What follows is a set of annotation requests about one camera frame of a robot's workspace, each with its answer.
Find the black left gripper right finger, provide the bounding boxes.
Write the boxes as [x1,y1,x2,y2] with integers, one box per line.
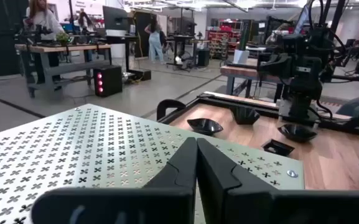
[197,138,359,224]

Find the black table edge frame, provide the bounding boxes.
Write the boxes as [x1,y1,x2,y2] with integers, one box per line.
[159,91,359,139]

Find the black standing desk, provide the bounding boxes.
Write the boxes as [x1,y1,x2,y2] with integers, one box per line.
[104,34,152,82]

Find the black computer tower with lights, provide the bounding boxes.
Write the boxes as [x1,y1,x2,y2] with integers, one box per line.
[93,64,124,98]

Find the black bowl with handle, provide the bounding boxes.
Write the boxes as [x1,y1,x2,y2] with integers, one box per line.
[156,98,187,121]

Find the white box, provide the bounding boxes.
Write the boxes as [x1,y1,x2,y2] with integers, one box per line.
[233,49,250,65]

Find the red storage shelving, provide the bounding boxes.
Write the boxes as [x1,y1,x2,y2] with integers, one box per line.
[207,18,243,60]

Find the tall black cabinet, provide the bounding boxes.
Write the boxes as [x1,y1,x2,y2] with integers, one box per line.
[134,11,152,58]

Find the black deep wavy mini bowl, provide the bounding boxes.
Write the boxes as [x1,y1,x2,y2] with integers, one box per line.
[230,105,261,126]

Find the wooden top grey workbench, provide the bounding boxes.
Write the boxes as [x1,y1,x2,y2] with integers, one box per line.
[14,43,113,99]

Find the pale green perforated metal shelf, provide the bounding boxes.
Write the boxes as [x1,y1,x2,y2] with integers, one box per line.
[0,103,305,224]

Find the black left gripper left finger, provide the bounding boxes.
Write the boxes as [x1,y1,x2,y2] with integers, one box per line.
[30,137,198,224]

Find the black square mini plate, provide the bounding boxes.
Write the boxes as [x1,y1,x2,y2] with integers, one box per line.
[261,138,296,157]

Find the black leaf-shaped mini plate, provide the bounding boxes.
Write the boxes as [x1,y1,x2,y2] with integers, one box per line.
[277,123,319,144]
[186,118,225,137]

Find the black computer monitor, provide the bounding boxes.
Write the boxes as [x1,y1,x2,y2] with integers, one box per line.
[102,5,129,32]

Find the small potted plant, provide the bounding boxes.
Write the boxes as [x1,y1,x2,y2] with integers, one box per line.
[55,31,72,47]

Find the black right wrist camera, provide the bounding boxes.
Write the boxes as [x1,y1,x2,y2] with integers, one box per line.
[289,57,323,75]

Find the black partition panels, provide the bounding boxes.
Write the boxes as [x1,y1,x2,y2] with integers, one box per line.
[0,0,30,79]

